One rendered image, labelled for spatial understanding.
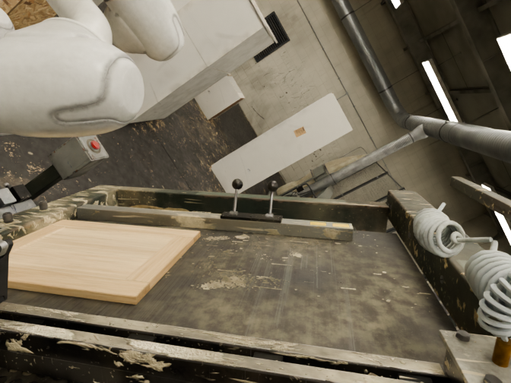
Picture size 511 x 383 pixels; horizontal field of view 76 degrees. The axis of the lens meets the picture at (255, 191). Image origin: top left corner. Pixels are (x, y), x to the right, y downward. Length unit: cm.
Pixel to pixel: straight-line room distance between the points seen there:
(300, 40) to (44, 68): 885
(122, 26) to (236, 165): 403
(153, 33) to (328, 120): 389
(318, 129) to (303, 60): 462
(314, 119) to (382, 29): 504
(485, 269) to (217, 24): 311
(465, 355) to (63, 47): 56
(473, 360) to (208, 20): 321
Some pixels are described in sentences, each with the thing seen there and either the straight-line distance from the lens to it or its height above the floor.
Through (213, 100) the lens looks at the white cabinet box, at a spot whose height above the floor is 28.
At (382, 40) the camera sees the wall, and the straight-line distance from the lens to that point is 929.
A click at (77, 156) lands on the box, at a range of 150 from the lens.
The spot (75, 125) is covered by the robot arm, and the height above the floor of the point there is 156.
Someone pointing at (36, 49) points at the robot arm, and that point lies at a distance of 42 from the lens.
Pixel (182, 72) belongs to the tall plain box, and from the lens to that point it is 341.
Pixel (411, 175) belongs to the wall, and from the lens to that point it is 965.
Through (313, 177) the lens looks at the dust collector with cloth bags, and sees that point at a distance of 674.
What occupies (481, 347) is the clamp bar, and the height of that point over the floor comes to 182.
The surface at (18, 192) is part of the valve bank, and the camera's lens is 141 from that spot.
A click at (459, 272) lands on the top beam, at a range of 73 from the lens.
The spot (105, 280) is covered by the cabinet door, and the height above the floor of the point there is 122.
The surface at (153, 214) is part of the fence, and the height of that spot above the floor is 115.
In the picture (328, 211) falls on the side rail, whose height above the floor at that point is 164.
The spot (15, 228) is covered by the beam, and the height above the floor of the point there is 90.
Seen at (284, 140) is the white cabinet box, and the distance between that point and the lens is 470.
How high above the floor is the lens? 179
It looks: 16 degrees down
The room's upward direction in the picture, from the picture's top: 61 degrees clockwise
